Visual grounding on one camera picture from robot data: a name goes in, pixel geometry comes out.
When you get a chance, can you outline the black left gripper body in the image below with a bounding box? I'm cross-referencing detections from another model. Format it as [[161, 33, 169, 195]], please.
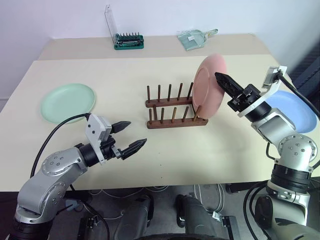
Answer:
[[99, 136, 126, 161]]

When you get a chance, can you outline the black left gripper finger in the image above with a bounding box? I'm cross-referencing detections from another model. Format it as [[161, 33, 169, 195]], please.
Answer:
[[111, 120, 132, 135], [119, 138, 148, 161]]

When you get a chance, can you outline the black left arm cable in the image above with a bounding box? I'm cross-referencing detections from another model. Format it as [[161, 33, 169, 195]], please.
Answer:
[[30, 112, 91, 179]]

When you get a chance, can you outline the dark office chair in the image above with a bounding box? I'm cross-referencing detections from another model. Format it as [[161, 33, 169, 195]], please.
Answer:
[[289, 39, 320, 89]]

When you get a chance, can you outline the clear plastic case lid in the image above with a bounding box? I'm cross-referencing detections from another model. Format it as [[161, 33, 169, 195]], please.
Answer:
[[104, 4, 119, 38]]

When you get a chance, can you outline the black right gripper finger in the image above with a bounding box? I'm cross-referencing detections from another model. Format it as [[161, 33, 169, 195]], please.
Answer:
[[214, 72, 245, 100]]

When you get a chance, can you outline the wooden dish rack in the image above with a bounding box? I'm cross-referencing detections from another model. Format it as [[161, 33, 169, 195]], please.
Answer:
[[145, 82, 209, 130]]

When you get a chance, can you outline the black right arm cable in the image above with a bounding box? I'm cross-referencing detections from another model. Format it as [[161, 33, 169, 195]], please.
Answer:
[[273, 68, 320, 115]]

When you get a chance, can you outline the white floor cable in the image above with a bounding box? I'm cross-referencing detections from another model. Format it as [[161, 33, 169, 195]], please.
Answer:
[[192, 183, 230, 213]]

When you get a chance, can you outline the blue plate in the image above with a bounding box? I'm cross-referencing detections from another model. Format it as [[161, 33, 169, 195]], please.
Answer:
[[266, 90, 317, 134]]

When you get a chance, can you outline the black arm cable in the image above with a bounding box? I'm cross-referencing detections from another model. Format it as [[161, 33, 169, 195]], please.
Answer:
[[273, 68, 320, 115], [30, 112, 91, 179]]

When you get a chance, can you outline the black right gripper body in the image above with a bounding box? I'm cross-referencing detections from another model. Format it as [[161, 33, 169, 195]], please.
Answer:
[[227, 84, 262, 112]]

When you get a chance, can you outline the small black box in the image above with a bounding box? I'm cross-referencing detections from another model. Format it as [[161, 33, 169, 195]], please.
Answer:
[[83, 216, 100, 229]]

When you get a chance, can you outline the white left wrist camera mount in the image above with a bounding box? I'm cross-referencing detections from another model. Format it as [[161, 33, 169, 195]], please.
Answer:
[[84, 113, 113, 166]]

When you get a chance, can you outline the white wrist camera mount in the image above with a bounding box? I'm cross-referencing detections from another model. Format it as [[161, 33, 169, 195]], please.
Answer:
[[84, 113, 113, 166], [237, 65, 288, 118]]

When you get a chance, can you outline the dark grey robot leg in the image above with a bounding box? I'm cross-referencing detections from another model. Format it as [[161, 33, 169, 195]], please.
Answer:
[[115, 194, 155, 240], [174, 193, 214, 240]]

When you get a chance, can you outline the green screwdriver bit set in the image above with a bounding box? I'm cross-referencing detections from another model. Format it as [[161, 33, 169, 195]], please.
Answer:
[[113, 31, 145, 51]]

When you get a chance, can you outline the green plate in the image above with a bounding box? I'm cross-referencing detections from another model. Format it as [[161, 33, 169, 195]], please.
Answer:
[[40, 83, 97, 125]]

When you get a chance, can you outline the green dustpan in plastic bag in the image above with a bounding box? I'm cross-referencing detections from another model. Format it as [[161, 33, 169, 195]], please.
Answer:
[[176, 28, 220, 52]]

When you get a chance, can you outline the pink plate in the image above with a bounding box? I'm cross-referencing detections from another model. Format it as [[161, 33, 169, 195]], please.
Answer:
[[191, 53, 228, 120]]

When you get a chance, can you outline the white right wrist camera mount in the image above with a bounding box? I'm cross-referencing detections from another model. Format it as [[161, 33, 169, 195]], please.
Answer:
[[237, 65, 288, 118]]

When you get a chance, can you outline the metal bracket with black plate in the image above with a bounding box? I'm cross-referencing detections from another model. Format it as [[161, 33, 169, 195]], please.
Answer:
[[211, 210, 239, 240]]

